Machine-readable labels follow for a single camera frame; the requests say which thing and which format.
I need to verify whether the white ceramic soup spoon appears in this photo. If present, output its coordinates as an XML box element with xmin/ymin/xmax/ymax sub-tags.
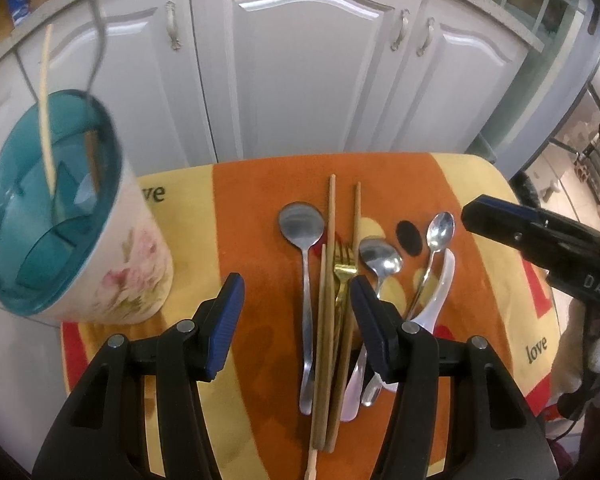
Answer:
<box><xmin>340</xmin><ymin>249</ymin><xmax>456</xmax><ymax>423</ymax></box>

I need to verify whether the large round steel spoon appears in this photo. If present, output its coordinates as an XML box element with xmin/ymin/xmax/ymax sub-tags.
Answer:
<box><xmin>278</xmin><ymin>202</ymin><xmax>326</xmax><ymax>416</ymax></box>

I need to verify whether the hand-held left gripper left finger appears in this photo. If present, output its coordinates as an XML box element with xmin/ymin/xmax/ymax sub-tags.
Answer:
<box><xmin>32</xmin><ymin>272</ymin><xmax>246</xmax><ymax>480</ymax></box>

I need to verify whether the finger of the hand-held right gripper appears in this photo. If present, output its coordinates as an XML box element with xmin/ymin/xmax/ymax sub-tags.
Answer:
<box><xmin>472</xmin><ymin>194</ymin><xmax>551</xmax><ymax>226</ymax></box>
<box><xmin>461</xmin><ymin>201</ymin><xmax>551</xmax><ymax>271</ymax></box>

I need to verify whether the blue packet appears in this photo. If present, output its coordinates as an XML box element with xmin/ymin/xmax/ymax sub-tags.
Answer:
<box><xmin>7</xmin><ymin>0</ymin><xmax>31</xmax><ymax>26</ymax></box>

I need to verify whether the metal wire utensil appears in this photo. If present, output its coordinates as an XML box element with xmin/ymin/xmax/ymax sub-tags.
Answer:
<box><xmin>82</xmin><ymin>0</ymin><xmax>106</xmax><ymax>93</ymax></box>

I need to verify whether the medium steel spoon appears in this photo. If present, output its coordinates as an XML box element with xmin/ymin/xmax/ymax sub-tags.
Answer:
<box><xmin>358</xmin><ymin>236</ymin><xmax>404</xmax><ymax>407</ymax></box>

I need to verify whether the gold fork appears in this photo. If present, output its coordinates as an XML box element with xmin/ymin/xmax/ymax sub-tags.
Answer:
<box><xmin>330</xmin><ymin>241</ymin><xmax>358</xmax><ymax>361</ymax></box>

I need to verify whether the metal cabinet handle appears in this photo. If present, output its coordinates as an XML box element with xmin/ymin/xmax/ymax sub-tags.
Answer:
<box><xmin>391</xmin><ymin>8</ymin><xmax>411</xmax><ymax>52</ymax></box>
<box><xmin>165</xmin><ymin>1</ymin><xmax>182</xmax><ymax>52</ymax></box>
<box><xmin>416</xmin><ymin>16</ymin><xmax>437</xmax><ymax>57</ymax></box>

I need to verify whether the floral utensil cup teal inside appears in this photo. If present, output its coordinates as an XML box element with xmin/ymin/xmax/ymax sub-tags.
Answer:
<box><xmin>0</xmin><ymin>89</ymin><xmax>175</xmax><ymax>325</ymax></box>

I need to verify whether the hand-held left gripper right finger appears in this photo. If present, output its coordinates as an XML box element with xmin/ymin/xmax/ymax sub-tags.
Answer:
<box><xmin>349</xmin><ymin>275</ymin><xmax>561</xmax><ymax>480</ymax></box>

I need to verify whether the small steel teaspoon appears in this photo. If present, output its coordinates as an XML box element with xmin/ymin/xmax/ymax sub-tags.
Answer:
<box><xmin>404</xmin><ymin>211</ymin><xmax>455</xmax><ymax>321</ymax></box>

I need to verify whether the orange yellow printed cloth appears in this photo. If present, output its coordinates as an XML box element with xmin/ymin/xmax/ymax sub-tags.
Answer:
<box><xmin>60</xmin><ymin>152</ymin><xmax>563</xmax><ymax>480</ymax></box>

